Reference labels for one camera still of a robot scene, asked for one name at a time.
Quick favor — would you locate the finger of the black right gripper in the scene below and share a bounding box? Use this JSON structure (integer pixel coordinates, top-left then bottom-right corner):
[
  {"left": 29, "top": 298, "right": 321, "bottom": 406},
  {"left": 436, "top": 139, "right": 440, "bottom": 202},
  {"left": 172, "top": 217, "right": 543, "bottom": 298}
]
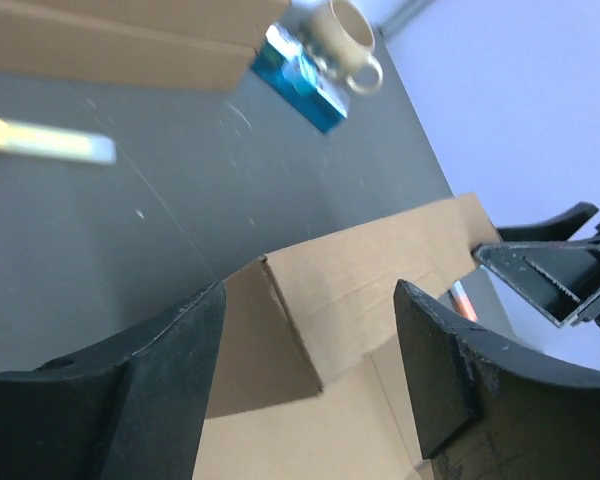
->
[
  {"left": 473, "top": 239, "right": 600, "bottom": 328},
  {"left": 497, "top": 202, "right": 599, "bottom": 242}
]

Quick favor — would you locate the brown cardboard box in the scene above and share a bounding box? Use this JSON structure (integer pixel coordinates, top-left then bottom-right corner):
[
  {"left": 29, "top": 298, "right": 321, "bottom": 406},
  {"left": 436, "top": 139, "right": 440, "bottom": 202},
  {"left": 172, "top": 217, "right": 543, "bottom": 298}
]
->
[{"left": 194, "top": 194, "right": 498, "bottom": 480}]

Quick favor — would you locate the beige ceramic mug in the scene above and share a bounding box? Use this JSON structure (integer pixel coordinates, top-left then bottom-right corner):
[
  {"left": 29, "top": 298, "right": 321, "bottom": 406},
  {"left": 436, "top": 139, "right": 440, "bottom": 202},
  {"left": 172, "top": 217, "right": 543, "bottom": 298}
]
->
[{"left": 300, "top": 1, "right": 384, "bottom": 96}]

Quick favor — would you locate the lower folded cardboard box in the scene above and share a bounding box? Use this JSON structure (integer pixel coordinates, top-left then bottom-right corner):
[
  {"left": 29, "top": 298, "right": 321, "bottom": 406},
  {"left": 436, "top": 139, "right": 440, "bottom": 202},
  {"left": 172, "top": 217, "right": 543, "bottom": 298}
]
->
[{"left": 0, "top": 1, "right": 255, "bottom": 91}]

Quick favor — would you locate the upper folded cardboard box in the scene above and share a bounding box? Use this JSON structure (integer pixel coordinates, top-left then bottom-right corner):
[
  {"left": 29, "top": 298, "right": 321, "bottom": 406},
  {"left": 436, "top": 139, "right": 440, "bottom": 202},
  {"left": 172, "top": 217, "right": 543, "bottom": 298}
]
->
[{"left": 34, "top": 0, "right": 289, "bottom": 47}]

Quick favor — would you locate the yellow glue stick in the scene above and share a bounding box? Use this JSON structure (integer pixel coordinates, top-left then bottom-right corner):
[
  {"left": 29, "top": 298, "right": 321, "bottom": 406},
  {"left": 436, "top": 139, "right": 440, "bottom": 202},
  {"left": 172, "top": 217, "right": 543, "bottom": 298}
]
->
[{"left": 0, "top": 118, "right": 117, "bottom": 165}]

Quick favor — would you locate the orange grey marker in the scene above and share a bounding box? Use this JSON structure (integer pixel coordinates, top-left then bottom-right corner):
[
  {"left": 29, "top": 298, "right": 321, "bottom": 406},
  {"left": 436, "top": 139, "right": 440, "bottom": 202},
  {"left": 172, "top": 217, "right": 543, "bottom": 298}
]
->
[{"left": 450, "top": 281, "right": 478, "bottom": 323}]

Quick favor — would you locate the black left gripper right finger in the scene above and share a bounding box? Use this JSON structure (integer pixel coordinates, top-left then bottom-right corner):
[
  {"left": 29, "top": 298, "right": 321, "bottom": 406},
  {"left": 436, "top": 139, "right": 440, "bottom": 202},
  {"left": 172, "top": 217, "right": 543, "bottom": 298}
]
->
[{"left": 394, "top": 280, "right": 600, "bottom": 479}]

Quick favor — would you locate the folded cardboard box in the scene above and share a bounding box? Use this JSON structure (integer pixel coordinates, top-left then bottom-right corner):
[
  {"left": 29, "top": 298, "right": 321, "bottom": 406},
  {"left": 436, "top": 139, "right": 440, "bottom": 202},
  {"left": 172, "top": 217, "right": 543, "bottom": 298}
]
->
[
  {"left": 0, "top": 1, "right": 255, "bottom": 91},
  {"left": 34, "top": 0, "right": 289, "bottom": 47}
]

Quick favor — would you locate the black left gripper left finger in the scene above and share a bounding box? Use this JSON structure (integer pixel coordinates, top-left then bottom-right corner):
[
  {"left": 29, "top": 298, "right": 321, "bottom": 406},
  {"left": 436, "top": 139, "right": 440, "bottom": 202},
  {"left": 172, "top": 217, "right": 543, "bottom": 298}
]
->
[{"left": 0, "top": 283, "right": 226, "bottom": 479}]

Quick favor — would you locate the blue toothbrush package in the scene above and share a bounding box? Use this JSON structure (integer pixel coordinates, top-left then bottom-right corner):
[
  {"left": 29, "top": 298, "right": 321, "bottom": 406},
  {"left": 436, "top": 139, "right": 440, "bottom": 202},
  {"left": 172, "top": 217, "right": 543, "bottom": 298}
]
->
[{"left": 251, "top": 23, "right": 350, "bottom": 134}]

